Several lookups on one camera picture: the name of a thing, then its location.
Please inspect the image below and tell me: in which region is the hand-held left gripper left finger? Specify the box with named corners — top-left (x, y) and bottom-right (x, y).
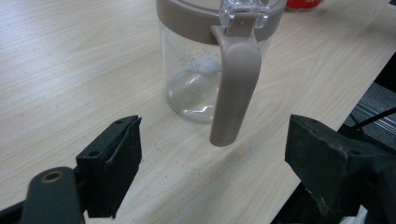
top-left (76, 115), bottom-right (143, 219)

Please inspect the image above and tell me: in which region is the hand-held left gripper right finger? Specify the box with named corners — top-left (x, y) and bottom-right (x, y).
top-left (284, 114), bottom-right (396, 224)

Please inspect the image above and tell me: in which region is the glass jar with taupe lid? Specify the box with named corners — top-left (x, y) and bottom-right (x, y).
top-left (155, 0), bottom-right (288, 147)

